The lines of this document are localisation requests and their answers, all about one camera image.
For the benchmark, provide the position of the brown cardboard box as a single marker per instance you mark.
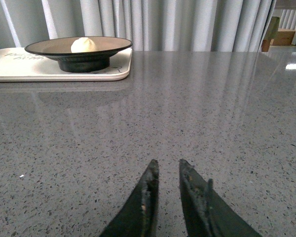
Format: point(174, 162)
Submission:
point(284, 37)

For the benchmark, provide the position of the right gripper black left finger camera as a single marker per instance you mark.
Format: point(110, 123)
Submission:
point(138, 216)

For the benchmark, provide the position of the grey pleated curtain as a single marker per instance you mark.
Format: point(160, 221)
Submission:
point(168, 25)

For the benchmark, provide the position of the brown plate with black rim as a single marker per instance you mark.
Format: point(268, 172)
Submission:
point(80, 62)

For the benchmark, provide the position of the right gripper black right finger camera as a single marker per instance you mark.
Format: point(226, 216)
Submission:
point(206, 213)

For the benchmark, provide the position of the white steamed bun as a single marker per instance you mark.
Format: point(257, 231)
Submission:
point(83, 44)

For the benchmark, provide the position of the white rectangular tray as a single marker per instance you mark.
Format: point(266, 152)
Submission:
point(16, 65)

